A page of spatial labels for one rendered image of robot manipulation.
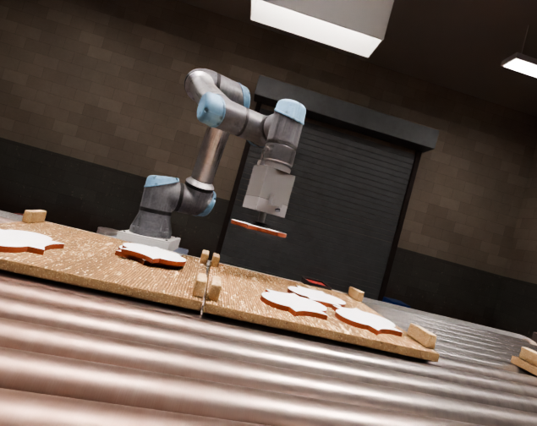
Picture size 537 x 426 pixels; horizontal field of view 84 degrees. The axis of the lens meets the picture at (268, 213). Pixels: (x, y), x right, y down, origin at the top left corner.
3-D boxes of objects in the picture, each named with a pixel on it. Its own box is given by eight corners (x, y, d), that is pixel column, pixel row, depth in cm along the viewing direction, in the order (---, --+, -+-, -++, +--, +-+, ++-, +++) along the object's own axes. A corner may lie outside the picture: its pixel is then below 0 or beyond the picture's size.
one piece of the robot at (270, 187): (277, 147, 64) (257, 221, 64) (307, 161, 70) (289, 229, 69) (254, 150, 73) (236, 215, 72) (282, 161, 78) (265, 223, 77)
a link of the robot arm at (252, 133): (236, 111, 82) (254, 102, 72) (270, 125, 88) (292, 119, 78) (229, 139, 82) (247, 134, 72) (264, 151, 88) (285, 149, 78)
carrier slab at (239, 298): (208, 266, 79) (210, 260, 79) (349, 300, 86) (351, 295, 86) (202, 313, 45) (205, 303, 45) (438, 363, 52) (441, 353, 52)
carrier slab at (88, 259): (36, 226, 72) (38, 220, 72) (205, 265, 79) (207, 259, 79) (-124, 244, 38) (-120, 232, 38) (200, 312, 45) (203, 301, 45)
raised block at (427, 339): (405, 334, 58) (408, 321, 58) (413, 336, 59) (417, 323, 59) (426, 348, 52) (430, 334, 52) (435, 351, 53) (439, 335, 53)
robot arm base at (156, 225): (134, 228, 120) (139, 204, 121) (172, 236, 124) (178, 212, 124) (124, 232, 106) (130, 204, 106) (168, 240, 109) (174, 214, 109)
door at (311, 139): (207, 267, 531) (258, 83, 540) (381, 312, 556) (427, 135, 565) (205, 271, 497) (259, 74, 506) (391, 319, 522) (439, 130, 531)
